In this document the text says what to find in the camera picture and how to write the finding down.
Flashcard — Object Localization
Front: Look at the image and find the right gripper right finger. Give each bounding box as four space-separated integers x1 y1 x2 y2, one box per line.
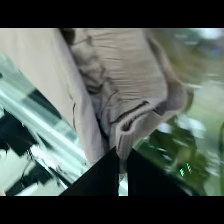
126 148 195 197

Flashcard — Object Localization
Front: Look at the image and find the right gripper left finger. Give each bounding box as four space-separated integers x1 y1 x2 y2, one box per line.
59 146 121 197

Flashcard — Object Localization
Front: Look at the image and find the brown garment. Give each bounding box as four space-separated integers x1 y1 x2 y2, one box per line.
0 28 190 174

